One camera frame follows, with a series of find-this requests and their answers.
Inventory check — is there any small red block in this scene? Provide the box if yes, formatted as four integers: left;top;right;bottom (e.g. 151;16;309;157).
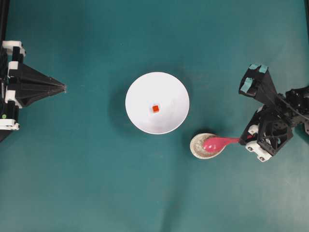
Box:
152;105;160;113

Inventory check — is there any black frame rail left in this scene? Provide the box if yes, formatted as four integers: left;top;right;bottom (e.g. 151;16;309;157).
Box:
0;0;10;45

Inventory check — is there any speckled egg-shaped spoon rest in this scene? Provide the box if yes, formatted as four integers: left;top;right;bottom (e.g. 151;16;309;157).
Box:
190;133;225;160

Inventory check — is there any white round bowl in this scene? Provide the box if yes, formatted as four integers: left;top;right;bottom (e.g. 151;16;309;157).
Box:
125;72;190;135

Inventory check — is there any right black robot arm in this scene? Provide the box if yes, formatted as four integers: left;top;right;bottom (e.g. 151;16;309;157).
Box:
239;86;309;162

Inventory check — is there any pink plastic spoon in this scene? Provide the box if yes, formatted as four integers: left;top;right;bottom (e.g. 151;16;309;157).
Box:
203;137;240;153

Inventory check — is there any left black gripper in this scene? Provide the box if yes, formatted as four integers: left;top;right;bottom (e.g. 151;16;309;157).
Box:
0;40;67;131

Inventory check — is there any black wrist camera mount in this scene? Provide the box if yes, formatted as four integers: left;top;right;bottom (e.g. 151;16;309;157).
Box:
239;63;278;106

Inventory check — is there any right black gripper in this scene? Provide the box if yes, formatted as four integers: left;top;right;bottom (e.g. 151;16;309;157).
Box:
239;107;293;162

